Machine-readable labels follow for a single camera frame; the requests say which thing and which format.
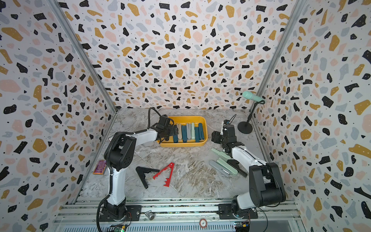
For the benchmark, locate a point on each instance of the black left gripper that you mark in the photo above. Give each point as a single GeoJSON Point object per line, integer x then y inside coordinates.
{"type": "Point", "coordinates": [174, 130]}

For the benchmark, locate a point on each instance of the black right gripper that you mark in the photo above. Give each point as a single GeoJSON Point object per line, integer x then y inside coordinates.
{"type": "Point", "coordinates": [217, 137]}

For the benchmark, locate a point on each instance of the yellow plastic storage box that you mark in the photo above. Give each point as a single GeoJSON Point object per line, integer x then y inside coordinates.
{"type": "Point", "coordinates": [183, 120]}

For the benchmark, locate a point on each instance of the dark teal pruning pliers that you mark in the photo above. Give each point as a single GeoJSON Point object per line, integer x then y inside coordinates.
{"type": "Point", "coordinates": [201, 132]}

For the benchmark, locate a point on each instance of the mint green pruning pliers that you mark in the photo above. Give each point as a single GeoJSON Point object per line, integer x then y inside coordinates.
{"type": "Point", "coordinates": [193, 135]}

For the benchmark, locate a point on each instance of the cream pruning pliers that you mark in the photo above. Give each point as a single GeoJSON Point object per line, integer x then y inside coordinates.
{"type": "Point", "coordinates": [179, 132]}

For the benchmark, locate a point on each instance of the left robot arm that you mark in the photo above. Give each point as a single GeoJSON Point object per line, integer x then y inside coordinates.
{"type": "Point", "coordinates": [120, 153]}

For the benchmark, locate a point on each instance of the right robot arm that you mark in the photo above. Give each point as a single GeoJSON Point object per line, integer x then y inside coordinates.
{"type": "Point", "coordinates": [266, 187]}

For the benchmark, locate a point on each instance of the red open pruning pliers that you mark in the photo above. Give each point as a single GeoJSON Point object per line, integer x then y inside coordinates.
{"type": "Point", "coordinates": [166, 174]}

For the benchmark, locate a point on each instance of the black microphone stand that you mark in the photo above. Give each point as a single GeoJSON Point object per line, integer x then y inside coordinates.
{"type": "Point", "coordinates": [246, 127]}

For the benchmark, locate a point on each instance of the small pink card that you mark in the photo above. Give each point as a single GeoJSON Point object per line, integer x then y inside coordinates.
{"type": "Point", "coordinates": [100, 167]}

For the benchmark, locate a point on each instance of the silver round knob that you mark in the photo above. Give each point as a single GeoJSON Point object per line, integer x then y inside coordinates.
{"type": "Point", "coordinates": [150, 215]}

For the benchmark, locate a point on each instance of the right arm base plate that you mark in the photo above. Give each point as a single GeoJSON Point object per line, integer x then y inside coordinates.
{"type": "Point", "coordinates": [232, 211]}

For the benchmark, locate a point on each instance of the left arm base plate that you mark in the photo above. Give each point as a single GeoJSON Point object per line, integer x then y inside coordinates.
{"type": "Point", "coordinates": [129, 213]}

